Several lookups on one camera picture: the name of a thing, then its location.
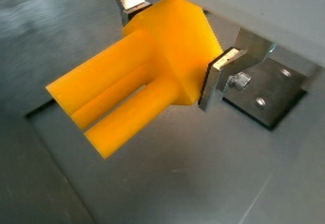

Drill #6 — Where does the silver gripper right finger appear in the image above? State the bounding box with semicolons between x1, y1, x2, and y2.
197;28;308;131

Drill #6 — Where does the yellow three prong object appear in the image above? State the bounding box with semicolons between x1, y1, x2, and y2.
47;0;222;158

